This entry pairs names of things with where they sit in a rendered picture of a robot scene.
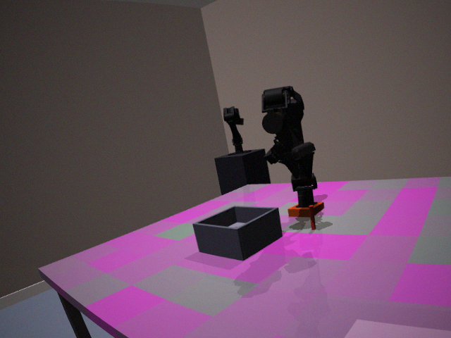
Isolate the red peg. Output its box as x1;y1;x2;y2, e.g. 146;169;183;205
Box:
309;205;316;230

